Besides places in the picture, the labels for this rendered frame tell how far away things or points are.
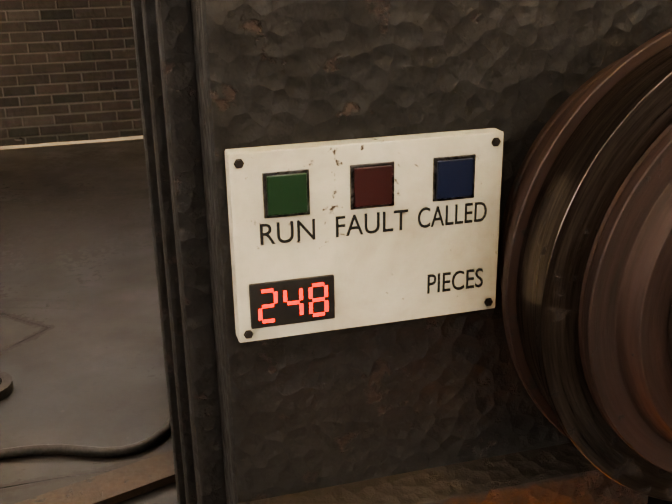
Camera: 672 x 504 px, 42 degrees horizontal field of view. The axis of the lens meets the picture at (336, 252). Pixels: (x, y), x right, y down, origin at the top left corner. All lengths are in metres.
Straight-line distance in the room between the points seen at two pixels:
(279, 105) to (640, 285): 0.34
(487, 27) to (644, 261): 0.26
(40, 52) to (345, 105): 6.00
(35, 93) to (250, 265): 6.03
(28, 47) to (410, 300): 6.01
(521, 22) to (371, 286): 0.28
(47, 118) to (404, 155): 6.08
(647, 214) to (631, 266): 0.04
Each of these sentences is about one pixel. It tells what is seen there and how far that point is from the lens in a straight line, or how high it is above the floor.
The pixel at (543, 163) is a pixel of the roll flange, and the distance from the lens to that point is 0.78.
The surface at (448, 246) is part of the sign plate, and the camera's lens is 0.84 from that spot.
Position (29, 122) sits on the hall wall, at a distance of 6.82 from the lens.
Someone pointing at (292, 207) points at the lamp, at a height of 1.19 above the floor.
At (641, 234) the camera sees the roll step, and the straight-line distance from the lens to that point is 0.75.
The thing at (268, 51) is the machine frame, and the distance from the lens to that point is 0.77.
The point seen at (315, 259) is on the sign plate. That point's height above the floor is 1.13.
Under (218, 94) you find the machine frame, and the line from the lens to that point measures 0.76.
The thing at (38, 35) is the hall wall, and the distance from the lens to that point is 6.73.
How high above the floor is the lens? 1.41
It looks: 20 degrees down
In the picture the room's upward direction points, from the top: 1 degrees counter-clockwise
